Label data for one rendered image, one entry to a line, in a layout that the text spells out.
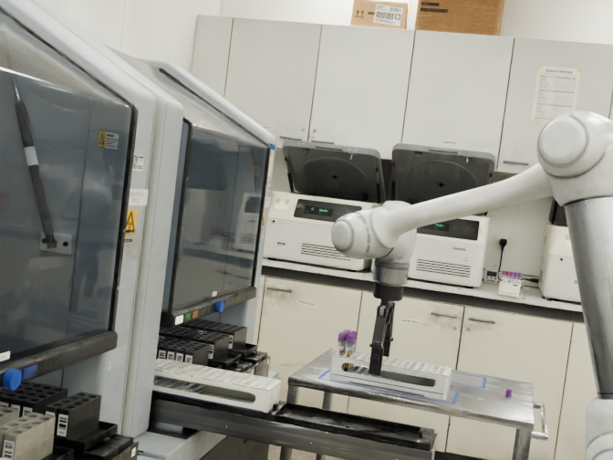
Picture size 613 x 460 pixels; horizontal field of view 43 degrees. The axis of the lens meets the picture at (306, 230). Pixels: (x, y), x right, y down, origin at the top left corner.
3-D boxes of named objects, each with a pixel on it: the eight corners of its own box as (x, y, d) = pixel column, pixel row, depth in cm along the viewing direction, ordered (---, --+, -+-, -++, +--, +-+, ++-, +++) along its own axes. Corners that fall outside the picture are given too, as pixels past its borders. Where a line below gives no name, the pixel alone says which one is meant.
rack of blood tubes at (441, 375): (328, 378, 200) (331, 354, 200) (337, 371, 210) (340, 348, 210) (445, 400, 193) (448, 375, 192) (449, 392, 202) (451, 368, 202)
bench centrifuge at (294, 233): (257, 258, 410) (271, 136, 407) (290, 253, 470) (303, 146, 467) (361, 274, 396) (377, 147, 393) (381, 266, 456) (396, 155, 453)
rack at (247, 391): (137, 393, 172) (140, 366, 172) (156, 383, 182) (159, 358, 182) (265, 418, 165) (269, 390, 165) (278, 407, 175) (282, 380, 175)
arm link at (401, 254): (385, 258, 208) (357, 257, 198) (392, 200, 207) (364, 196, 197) (420, 265, 201) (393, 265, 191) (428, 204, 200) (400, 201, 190)
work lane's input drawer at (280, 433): (114, 423, 171) (119, 382, 171) (142, 408, 185) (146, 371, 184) (450, 491, 155) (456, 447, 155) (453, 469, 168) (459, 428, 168)
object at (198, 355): (200, 366, 196) (202, 342, 196) (207, 368, 196) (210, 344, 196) (181, 376, 185) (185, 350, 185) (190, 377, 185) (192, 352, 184)
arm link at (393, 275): (411, 263, 204) (409, 286, 204) (378, 258, 206) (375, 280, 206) (407, 265, 195) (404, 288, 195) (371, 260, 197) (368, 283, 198)
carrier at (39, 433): (41, 450, 128) (46, 414, 127) (53, 453, 127) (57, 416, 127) (-2, 474, 116) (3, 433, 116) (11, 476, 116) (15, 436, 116)
